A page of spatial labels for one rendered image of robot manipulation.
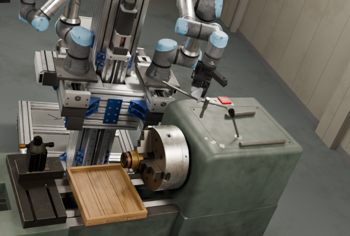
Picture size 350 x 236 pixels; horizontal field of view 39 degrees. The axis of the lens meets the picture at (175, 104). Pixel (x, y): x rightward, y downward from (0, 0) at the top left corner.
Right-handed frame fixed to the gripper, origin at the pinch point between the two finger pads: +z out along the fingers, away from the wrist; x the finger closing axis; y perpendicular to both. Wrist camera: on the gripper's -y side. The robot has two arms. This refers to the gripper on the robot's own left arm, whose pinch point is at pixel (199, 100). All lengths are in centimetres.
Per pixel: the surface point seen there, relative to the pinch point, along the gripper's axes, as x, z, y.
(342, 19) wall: -290, 40, -184
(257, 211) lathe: 6, 56, -51
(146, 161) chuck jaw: 16.6, 30.3, 17.2
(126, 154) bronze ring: 16.2, 29.3, 27.1
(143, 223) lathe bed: 29, 58, 10
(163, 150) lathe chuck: 17.4, 20.5, 11.4
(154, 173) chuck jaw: 23.6, 30.2, 12.9
